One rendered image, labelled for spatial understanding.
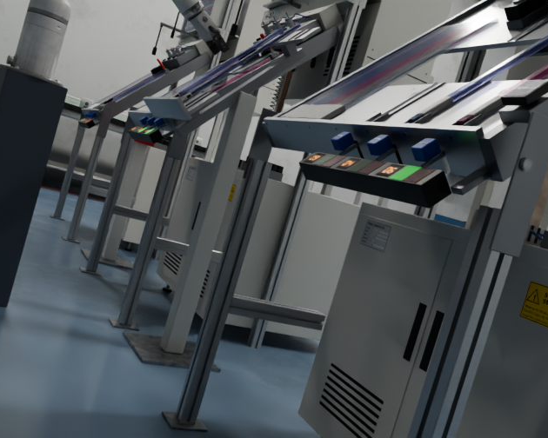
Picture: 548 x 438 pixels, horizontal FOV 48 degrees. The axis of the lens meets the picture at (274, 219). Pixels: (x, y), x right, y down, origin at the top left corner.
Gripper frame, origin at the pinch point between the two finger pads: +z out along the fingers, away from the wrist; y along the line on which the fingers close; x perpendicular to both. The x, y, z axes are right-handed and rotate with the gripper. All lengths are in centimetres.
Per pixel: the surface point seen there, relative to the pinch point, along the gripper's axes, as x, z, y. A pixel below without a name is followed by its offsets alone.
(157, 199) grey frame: 56, 21, -25
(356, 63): -37, 33, -16
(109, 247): 79, 53, 83
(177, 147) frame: 40.3, 11.8, -25.5
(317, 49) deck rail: -23.4, 18.1, -20.9
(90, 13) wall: -65, -43, 472
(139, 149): 36, 25, 83
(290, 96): -26, 41, 32
